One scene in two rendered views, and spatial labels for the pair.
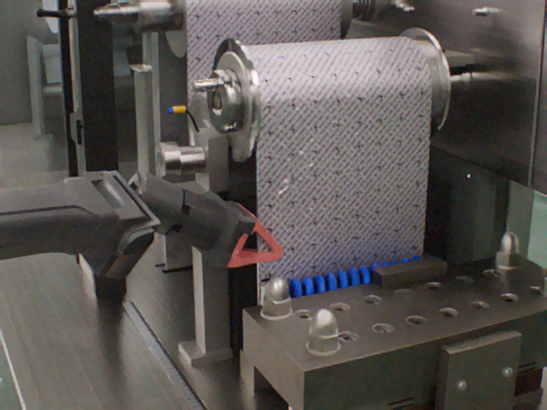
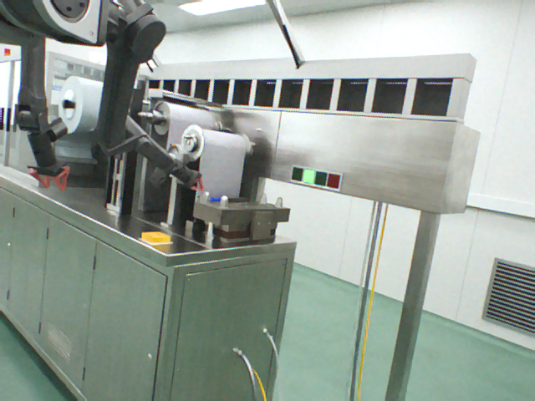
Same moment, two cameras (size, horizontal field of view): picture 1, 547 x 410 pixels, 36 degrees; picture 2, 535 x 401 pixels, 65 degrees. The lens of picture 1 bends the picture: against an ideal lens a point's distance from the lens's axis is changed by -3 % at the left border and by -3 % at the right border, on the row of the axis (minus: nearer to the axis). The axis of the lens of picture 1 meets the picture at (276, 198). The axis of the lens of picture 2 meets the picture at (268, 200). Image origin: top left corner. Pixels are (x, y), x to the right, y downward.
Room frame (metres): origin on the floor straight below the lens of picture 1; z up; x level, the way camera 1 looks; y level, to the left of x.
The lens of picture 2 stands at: (-0.68, 0.43, 1.27)
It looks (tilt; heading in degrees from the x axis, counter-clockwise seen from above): 7 degrees down; 336
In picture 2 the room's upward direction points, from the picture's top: 8 degrees clockwise
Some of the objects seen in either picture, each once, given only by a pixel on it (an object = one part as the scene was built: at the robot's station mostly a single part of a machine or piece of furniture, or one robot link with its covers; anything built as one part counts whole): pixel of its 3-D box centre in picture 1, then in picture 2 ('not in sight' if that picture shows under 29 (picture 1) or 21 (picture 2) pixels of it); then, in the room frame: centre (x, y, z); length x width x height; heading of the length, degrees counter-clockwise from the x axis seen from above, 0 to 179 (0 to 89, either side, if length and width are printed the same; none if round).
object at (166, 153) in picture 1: (167, 158); not in sight; (1.00, 0.13, 1.18); 0.04 x 0.02 x 0.04; 25
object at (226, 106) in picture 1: (225, 101); (190, 143); (0.99, 0.06, 1.25); 0.07 x 0.02 x 0.07; 25
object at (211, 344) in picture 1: (199, 250); (174, 190); (1.01, 0.10, 1.05); 0.06 x 0.05 x 0.31; 115
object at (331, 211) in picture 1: (345, 221); (220, 183); (0.99, -0.09, 1.10); 0.23 x 0.01 x 0.18; 115
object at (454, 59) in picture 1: (445, 57); not in sight; (1.12, -0.23, 1.28); 0.06 x 0.05 x 0.02; 115
